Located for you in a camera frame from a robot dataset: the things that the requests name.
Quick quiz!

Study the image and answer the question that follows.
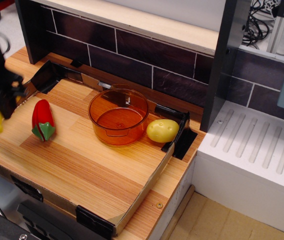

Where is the cardboard fence with black tape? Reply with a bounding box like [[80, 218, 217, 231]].
[[0, 59, 199, 238]]

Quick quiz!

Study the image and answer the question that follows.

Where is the orange transparent plastic pot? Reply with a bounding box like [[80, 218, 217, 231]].
[[88, 88, 149, 146]]

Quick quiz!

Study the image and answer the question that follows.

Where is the red toy pepper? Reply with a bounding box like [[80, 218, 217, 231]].
[[31, 99, 56, 142]]

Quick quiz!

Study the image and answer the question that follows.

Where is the yellow toy potato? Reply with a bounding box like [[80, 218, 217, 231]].
[[146, 119, 180, 143]]

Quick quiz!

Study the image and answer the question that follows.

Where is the white drying rack sink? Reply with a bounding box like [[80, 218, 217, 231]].
[[192, 100, 284, 237]]

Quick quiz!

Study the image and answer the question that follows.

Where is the dark grey shelf frame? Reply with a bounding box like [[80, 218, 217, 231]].
[[15, 0, 251, 131]]

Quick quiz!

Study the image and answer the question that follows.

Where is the black metal mount base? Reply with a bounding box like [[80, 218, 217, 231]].
[[0, 176, 91, 240]]

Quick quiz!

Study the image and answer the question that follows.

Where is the bundle of black cables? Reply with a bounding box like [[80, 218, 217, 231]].
[[241, 0, 280, 50]]

